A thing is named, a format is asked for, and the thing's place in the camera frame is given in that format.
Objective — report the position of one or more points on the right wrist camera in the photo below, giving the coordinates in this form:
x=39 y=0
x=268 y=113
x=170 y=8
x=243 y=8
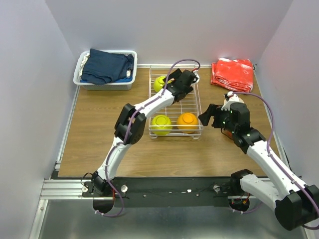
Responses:
x=226 y=107

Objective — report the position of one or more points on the aluminium frame rail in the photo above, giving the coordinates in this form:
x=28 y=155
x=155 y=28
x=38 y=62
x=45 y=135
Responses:
x=61 y=189

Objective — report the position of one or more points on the yellow orange bowl front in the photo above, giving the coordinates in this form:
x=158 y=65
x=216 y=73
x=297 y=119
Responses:
x=187 y=123

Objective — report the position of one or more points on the red white folded towel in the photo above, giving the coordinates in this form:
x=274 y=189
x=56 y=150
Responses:
x=235 y=75

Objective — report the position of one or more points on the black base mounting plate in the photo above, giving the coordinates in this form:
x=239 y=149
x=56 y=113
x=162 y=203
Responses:
x=133 y=192

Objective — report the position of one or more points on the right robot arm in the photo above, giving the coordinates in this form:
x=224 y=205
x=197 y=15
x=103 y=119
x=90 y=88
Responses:
x=294 y=202

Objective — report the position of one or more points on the blue cloth in basket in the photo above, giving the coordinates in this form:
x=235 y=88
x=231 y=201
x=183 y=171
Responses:
x=124 y=80

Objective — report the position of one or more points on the dark blue jeans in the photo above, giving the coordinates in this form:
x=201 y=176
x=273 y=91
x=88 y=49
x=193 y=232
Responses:
x=104 y=67

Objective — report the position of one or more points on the white wire dish rack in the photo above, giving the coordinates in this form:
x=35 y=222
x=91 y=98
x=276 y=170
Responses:
x=190 y=104

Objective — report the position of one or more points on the white black striped bowl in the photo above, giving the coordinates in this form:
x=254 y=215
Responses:
x=232 y=99

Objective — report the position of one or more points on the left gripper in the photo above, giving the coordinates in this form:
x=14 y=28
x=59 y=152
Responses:
x=175 y=75

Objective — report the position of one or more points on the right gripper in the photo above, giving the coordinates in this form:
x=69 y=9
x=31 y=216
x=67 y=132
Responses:
x=205 y=117

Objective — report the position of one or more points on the white plastic laundry basket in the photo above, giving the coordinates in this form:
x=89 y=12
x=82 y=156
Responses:
x=109 y=86

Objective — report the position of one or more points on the lime green bowl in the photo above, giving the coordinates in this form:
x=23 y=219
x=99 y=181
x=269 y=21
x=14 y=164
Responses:
x=159 y=83
x=161 y=125

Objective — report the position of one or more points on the white cloth in basket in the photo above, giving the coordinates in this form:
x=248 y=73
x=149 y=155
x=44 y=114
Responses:
x=83 y=62

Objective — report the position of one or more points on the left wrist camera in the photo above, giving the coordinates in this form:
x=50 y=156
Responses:
x=196 y=76

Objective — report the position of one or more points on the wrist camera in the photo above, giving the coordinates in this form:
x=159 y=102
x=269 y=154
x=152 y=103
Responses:
x=196 y=76
x=226 y=107

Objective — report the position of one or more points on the lime green bowl front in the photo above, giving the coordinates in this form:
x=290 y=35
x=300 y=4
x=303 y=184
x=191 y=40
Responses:
x=161 y=125

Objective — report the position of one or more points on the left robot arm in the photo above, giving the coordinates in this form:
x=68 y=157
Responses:
x=130 y=125

